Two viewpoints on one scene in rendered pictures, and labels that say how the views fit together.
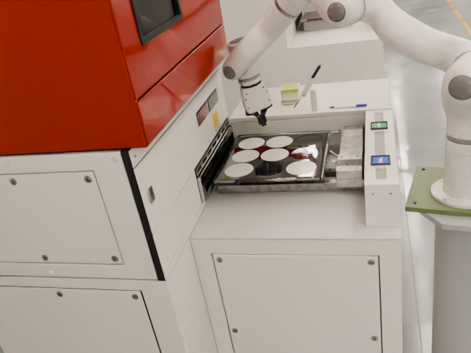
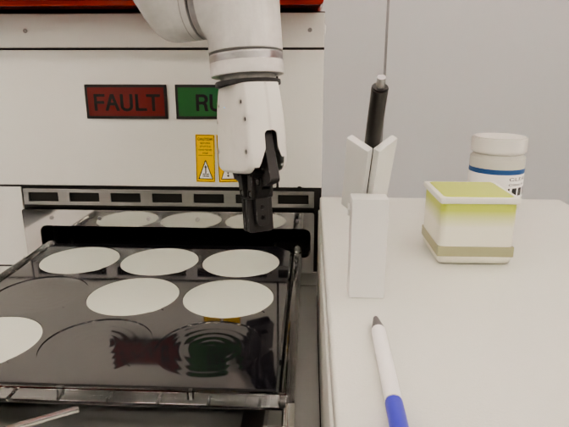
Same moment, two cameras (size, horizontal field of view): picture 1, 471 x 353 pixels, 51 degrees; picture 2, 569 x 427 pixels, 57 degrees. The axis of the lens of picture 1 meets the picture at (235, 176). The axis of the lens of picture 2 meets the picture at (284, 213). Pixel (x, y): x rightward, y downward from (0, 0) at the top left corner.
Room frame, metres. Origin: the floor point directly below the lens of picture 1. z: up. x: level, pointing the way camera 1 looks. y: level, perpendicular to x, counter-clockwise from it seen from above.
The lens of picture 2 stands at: (1.63, -0.72, 1.15)
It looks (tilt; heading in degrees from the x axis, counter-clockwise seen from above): 16 degrees down; 75
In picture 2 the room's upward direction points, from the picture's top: straight up
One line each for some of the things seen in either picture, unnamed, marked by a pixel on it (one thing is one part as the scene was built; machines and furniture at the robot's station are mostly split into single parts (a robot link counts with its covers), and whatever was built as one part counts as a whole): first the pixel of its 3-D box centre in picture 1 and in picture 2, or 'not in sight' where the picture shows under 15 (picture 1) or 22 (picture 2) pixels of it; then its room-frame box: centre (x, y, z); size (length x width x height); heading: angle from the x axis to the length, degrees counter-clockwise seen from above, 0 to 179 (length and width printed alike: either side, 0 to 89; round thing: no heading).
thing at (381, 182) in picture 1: (380, 161); not in sight; (1.44, -0.48, 0.89); 0.55 x 0.09 x 0.14; 162
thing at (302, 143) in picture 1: (275, 155); (134, 297); (1.61, -0.15, 0.90); 0.34 x 0.34 x 0.01; 72
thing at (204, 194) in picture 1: (218, 160); (168, 240); (1.66, 0.05, 0.89); 0.44 x 0.02 x 0.10; 162
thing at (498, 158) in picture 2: not in sight; (495, 170); (2.09, -0.13, 1.01); 0.07 x 0.07 x 0.10
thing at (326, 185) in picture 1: (288, 186); not in sight; (1.48, -0.17, 0.84); 0.50 x 0.02 x 0.03; 72
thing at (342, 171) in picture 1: (349, 171); not in sight; (1.40, -0.36, 0.89); 0.08 x 0.03 x 0.03; 72
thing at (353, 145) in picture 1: (351, 157); not in sight; (1.55, -0.41, 0.87); 0.36 x 0.08 x 0.03; 162
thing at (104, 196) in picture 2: (213, 144); (167, 197); (1.67, 0.06, 0.96); 0.44 x 0.01 x 0.02; 162
